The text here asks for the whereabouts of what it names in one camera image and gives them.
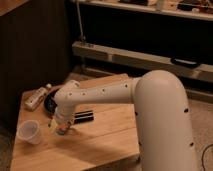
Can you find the black handle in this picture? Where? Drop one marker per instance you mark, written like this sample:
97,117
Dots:
185,63

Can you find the blue grey tool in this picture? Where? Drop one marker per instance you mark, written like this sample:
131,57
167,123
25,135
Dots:
69,131

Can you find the wooden shelf unit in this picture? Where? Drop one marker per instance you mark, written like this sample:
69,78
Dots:
147,38

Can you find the white plastic bottle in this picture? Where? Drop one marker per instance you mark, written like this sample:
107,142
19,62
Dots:
32,102

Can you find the black ceramic bowl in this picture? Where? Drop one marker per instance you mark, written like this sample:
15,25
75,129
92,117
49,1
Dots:
49,103

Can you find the clear plastic cup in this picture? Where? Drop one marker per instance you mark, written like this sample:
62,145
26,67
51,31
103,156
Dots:
30,132

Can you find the black rectangular box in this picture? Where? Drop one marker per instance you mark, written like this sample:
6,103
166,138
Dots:
85,116

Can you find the metal pole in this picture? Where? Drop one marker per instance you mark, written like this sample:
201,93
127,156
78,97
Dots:
82,37

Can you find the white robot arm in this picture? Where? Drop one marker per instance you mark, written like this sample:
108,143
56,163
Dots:
164,128

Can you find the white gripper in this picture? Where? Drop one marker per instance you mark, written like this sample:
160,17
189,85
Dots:
62,116

